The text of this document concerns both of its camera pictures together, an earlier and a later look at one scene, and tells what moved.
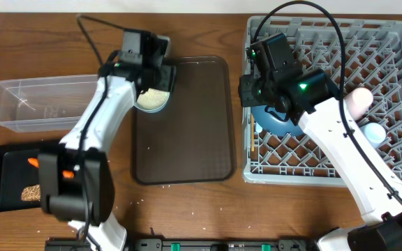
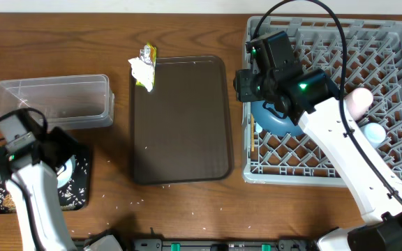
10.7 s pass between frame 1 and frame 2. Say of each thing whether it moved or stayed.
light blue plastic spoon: stayed
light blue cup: stayed
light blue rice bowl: moved
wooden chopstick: stayed
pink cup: stayed
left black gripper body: moved
